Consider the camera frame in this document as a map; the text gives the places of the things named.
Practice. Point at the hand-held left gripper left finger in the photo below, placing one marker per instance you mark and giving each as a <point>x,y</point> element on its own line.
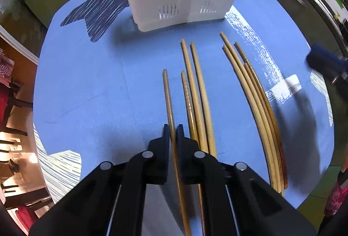
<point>166,143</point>

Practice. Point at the blue printed tablecloth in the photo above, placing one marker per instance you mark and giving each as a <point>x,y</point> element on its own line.
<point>95,83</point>

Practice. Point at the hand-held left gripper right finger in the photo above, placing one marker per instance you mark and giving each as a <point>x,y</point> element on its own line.
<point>179,143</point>

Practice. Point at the person's pink patterned clothing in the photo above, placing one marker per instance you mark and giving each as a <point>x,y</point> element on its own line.
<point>335,195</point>

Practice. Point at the dark wooden chair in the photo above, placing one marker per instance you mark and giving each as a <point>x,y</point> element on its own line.
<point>16,102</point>
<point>27,195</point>

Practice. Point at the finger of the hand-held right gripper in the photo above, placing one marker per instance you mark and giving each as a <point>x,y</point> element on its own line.
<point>322,59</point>

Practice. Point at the red checkered cloth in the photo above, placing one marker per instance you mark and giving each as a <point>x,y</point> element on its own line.
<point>5,67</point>

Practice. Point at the floral glass sliding door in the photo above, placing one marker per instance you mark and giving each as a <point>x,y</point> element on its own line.
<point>21,21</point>

